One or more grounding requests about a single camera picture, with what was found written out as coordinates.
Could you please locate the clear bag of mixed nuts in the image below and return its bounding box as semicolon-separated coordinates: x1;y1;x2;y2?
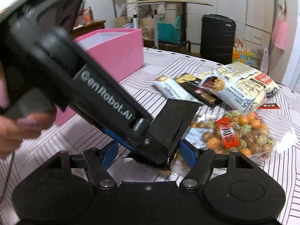
184;110;276;160

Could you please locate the black cracker snack pack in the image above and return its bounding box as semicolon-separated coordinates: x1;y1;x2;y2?
175;73;222;108

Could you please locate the large cream snack bag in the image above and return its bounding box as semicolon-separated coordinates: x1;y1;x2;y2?
199;62;279;113

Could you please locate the person's left hand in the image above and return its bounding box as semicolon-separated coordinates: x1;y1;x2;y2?
0;60;58;159

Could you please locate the wooden nightstand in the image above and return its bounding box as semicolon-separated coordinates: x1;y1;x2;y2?
70;20;106;39

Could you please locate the small white snack packet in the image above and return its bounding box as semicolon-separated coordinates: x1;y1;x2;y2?
153;76;199;103

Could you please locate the pink cardboard box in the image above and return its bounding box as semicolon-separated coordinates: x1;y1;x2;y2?
55;27;145;126

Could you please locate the small red sachet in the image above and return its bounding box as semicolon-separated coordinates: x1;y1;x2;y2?
258;103;280;110

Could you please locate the brown paper bag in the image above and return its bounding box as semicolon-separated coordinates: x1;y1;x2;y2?
139;17;155;41

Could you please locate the colourful gift bag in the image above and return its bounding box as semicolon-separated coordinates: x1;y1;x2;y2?
232;38;253;66

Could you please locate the teal tote bag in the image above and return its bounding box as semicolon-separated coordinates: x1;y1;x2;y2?
158;16;182;44

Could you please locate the black suitcase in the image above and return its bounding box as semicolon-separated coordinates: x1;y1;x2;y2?
200;14;236;65

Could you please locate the white leg folding table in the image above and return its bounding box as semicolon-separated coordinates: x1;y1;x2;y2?
125;0;214;50

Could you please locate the pink hanging bag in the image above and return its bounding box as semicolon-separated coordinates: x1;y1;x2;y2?
271;19;288;50

